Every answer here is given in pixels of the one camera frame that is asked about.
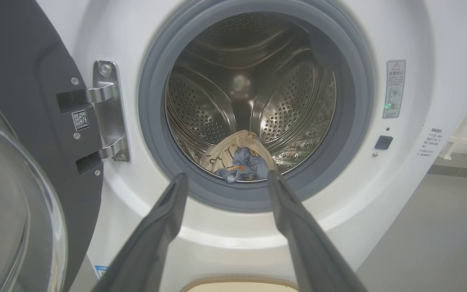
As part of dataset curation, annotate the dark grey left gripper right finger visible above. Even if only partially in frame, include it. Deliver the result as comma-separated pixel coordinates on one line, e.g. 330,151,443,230
267,170,368,292

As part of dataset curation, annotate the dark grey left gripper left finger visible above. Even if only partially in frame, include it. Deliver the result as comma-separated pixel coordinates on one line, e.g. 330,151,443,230
92,172,189,292

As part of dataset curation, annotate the blue cartoon print garment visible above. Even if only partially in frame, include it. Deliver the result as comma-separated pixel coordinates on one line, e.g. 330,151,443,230
215,147,268,184

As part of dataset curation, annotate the cream printed garment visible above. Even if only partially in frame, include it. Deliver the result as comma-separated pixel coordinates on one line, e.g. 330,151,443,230
199,130,278,183

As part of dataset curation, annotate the black round glass washer door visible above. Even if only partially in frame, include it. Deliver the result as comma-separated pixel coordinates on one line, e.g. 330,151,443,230
0,0,104,292

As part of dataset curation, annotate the white front-load washing machine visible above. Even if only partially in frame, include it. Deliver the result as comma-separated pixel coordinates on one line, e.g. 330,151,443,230
35,0,467,292

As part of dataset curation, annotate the silver metal door hinge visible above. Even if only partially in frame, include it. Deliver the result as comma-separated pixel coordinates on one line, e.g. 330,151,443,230
57,61,131,163

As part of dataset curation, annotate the perforated steel washer drum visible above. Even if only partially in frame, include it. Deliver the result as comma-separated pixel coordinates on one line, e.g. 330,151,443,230
165,12,336,183

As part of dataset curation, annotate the white QR code sticker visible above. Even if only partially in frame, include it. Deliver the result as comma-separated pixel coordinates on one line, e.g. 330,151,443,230
71,109,90,132

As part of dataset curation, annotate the grey warning sticker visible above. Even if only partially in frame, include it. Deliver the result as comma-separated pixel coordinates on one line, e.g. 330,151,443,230
383,60,406,119

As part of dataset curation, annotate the white metal rack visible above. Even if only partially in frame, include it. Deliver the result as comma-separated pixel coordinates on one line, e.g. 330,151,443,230
439,73,467,160

